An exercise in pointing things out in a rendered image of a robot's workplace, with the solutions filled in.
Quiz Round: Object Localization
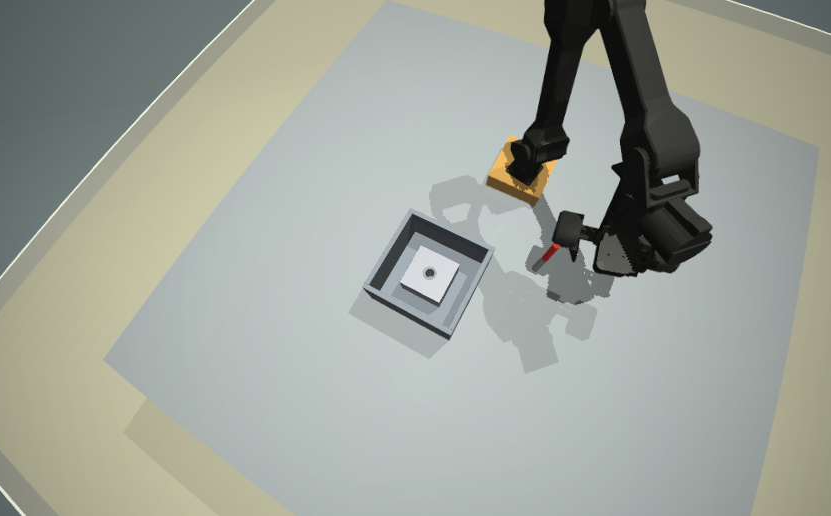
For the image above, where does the white square plate with hole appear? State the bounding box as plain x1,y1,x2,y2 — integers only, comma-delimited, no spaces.
400,246,460,307

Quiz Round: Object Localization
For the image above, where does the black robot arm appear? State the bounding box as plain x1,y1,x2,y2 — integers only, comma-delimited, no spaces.
506,0,713,277

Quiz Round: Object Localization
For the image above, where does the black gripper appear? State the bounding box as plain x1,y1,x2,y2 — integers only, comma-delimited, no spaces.
551,204,680,273

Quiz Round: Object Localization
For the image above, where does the red peg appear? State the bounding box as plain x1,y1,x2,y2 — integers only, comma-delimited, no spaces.
542,243,560,261

